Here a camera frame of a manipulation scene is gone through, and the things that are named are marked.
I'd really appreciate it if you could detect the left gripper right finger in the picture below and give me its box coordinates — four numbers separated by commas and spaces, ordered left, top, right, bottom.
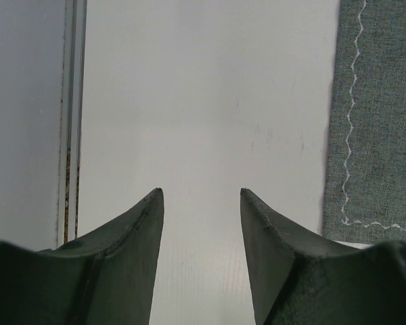
240, 189, 406, 324

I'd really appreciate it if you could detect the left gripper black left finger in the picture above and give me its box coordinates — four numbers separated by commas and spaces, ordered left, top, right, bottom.
0, 188, 164, 324

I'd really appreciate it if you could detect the grey cloth napkin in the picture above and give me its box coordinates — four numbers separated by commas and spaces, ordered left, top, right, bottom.
322, 1, 406, 244

